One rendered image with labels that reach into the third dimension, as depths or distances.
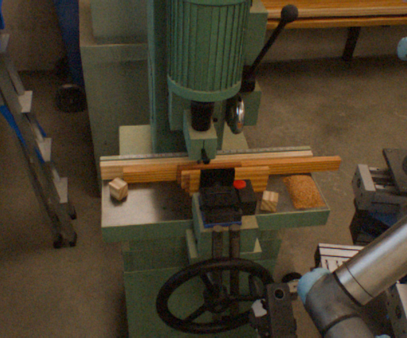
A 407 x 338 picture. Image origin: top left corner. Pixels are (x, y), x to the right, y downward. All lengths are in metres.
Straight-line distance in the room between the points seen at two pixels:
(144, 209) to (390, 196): 0.82
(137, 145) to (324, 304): 0.93
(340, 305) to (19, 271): 1.71
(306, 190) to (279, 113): 2.06
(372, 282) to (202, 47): 0.55
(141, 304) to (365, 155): 2.02
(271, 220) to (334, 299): 0.43
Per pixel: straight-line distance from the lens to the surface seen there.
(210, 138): 1.14
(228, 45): 0.99
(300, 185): 1.27
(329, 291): 0.84
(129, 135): 1.60
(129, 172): 1.23
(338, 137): 3.17
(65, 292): 2.17
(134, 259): 1.25
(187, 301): 1.44
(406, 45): 1.65
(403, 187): 1.55
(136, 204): 1.20
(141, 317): 1.48
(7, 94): 1.81
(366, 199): 1.59
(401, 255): 0.82
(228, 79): 1.02
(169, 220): 1.16
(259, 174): 1.21
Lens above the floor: 1.74
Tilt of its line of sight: 41 degrees down
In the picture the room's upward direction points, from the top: 4 degrees clockwise
